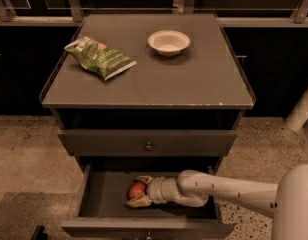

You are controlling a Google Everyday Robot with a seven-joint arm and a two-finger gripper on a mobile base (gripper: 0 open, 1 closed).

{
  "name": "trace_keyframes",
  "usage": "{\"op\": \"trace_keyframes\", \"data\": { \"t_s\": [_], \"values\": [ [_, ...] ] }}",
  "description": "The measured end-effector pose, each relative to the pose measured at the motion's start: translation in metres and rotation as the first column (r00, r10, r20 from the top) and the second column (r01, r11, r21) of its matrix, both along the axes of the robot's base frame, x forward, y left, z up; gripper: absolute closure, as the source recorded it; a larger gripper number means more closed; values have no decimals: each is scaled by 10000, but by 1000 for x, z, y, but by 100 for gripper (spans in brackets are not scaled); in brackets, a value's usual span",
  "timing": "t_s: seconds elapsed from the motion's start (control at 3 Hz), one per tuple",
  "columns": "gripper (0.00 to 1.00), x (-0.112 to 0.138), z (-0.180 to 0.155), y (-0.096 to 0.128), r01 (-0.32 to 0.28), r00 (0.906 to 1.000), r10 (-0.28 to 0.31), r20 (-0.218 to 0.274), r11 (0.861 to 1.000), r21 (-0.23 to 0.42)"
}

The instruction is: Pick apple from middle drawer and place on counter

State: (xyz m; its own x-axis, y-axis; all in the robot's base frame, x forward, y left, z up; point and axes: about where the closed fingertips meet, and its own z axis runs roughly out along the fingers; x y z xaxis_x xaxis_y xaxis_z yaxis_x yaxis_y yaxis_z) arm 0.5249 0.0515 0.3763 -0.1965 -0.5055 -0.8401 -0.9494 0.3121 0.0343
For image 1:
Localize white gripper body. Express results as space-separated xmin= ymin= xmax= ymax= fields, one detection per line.
xmin=147 ymin=177 xmax=178 ymax=204

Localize red apple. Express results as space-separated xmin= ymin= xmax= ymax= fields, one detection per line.
xmin=128 ymin=182 xmax=146 ymax=199

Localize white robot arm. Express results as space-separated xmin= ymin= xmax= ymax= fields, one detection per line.
xmin=127 ymin=164 xmax=308 ymax=240

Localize round metal drawer knob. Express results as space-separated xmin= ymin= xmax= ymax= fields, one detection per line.
xmin=145 ymin=142 xmax=153 ymax=151

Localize open middle drawer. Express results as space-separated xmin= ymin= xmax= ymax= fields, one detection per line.
xmin=61 ymin=159 xmax=234 ymax=240

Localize closed top drawer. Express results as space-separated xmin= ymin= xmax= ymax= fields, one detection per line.
xmin=58 ymin=129 xmax=236 ymax=157

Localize grey drawer cabinet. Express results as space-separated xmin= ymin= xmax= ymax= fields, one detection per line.
xmin=38 ymin=13 xmax=256 ymax=240

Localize black object at floor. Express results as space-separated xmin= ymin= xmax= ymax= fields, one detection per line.
xmin=31 ymin=225 xmax=48 ymax=240

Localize green jalapeno chip bag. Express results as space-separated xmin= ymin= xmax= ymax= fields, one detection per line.
xmin=64 ymin=36 xmax=137 ymax=81

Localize white paper bowl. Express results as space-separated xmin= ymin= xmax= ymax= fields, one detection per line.
xmin=148 ymin=30 xmax=191 ymax=57

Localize metal window railing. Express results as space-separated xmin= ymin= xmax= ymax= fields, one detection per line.
xmin=0 ymin=0 xmax=308 ymax=27

